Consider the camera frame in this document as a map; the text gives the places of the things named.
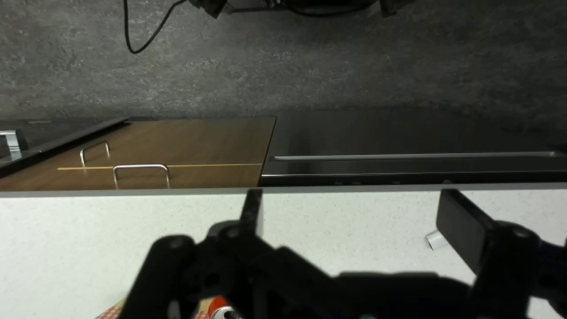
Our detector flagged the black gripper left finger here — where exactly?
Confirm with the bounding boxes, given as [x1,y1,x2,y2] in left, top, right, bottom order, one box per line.
[239,190,262,247]

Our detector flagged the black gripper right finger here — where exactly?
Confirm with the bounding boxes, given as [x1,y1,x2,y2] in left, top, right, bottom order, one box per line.
[436,190,496,273]

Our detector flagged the wooden lower cabinet doors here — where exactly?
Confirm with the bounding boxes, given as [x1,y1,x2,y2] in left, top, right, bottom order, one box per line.
[0,117,275,192]

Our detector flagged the small white cylinder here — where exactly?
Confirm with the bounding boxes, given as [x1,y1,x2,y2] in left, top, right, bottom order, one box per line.
[425,231,448,250]

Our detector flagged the orange soda can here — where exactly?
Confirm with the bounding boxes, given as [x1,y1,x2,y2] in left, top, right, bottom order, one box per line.
[193,296,243,319]

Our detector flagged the black cable on floor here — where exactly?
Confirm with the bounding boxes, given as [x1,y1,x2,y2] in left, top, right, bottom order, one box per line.
[120,0,186,57]

